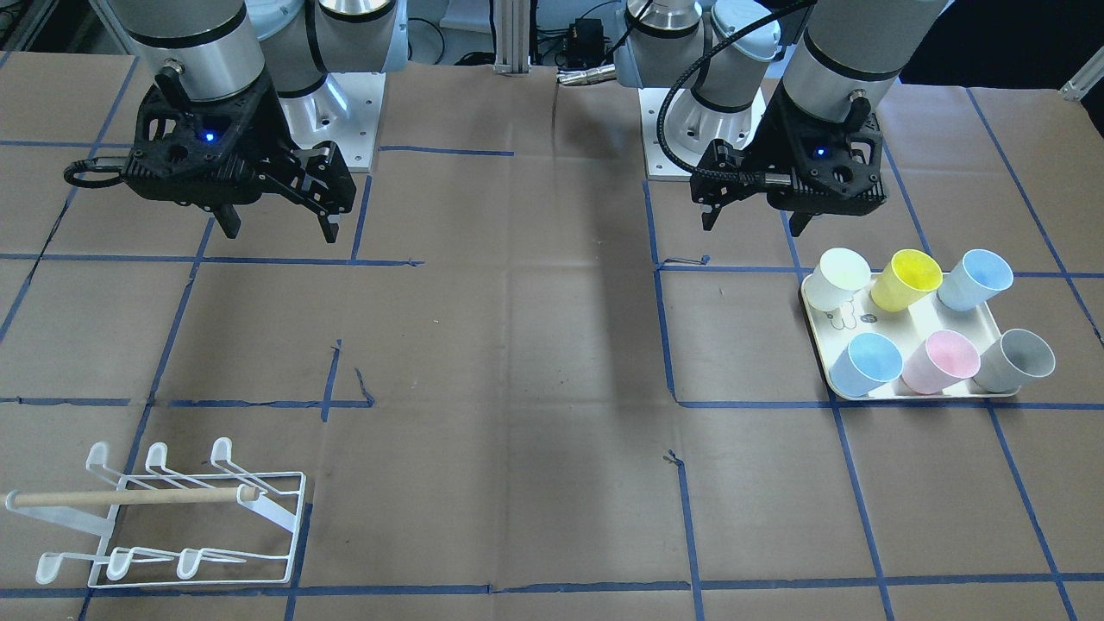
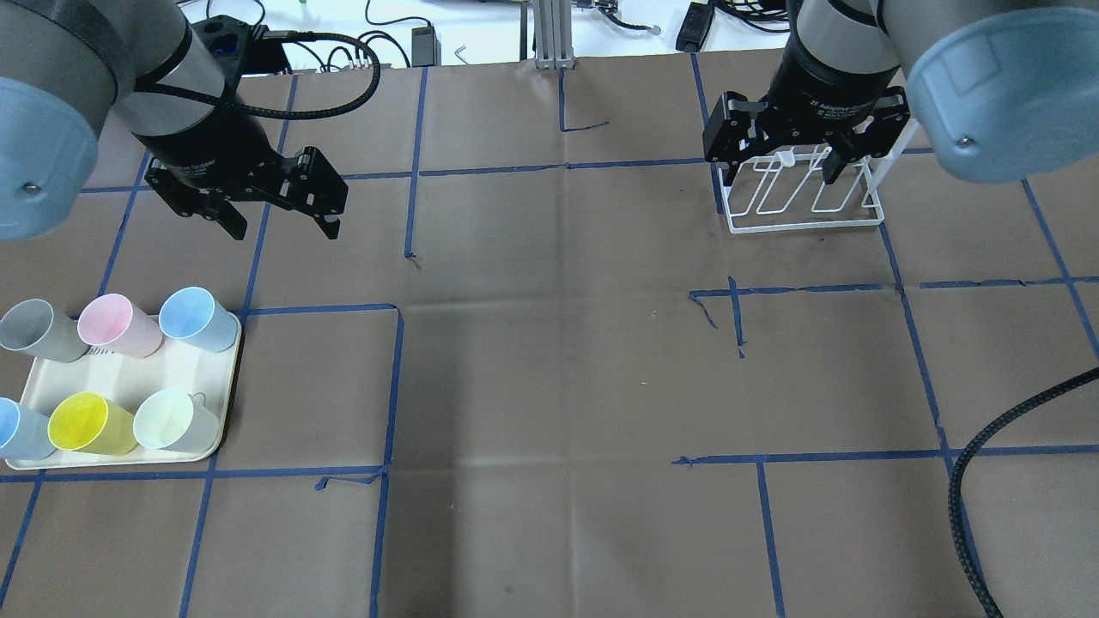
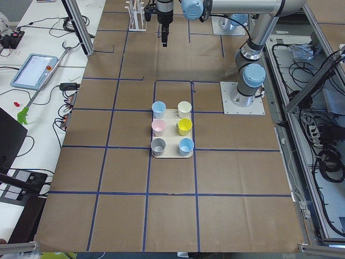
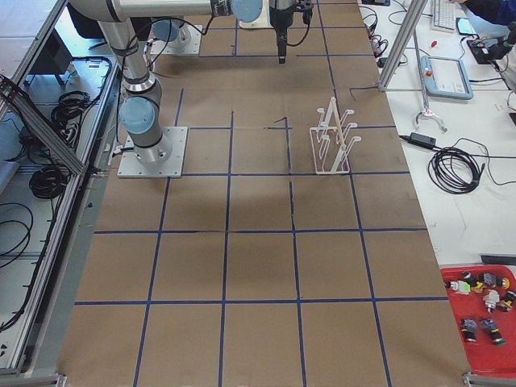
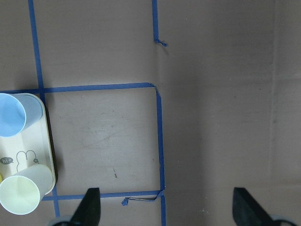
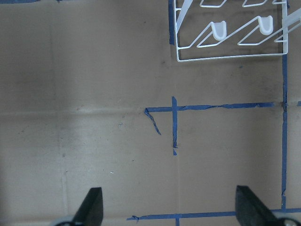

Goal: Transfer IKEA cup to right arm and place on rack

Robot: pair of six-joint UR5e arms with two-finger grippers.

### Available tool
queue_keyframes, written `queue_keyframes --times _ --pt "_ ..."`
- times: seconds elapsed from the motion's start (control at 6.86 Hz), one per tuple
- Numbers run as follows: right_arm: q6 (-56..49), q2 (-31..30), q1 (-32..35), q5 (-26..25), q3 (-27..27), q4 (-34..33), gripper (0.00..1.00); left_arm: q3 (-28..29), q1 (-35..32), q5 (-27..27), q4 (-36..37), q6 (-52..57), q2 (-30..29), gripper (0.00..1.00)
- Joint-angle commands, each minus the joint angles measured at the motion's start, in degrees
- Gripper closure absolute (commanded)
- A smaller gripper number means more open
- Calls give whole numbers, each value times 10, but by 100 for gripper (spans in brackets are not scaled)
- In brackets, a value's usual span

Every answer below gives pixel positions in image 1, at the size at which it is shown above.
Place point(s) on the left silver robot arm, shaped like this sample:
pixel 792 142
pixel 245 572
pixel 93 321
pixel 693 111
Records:
pixel 723 52

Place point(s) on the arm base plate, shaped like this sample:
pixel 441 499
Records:
pixel 689 127
pixel 345 109

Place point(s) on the light blue cup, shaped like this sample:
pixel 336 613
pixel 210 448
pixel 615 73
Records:
pixel 977 277
pixel 869 361

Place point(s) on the cream plastic tray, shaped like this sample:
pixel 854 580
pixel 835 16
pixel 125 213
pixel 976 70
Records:
pixel 833 331

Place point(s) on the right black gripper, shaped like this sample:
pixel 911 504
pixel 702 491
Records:
pixel 274 131

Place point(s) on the yellow ikea cup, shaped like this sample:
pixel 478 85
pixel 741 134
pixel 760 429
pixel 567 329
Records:
pixel 908 277

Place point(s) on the grey ikea cup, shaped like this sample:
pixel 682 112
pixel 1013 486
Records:
pixel 1018 358

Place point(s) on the light blue cup rear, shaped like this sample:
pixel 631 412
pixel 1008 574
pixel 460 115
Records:
pixel 977 277

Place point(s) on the light blue cup front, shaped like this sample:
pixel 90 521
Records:
pixel 869 361

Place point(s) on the aluminium frame post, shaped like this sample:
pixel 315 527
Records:
pixel 513 32

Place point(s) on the white wire cup rack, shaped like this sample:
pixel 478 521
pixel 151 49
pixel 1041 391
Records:
pixel 161 528

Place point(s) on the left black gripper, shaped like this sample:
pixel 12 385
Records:
pixel 770 145

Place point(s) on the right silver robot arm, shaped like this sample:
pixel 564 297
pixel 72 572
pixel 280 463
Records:
pixel 221 47

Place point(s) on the pink ikea cup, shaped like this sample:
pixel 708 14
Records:
pixel 943 359

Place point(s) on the white ikea cup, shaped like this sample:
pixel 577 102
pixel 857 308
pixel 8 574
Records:
pixel 839 274

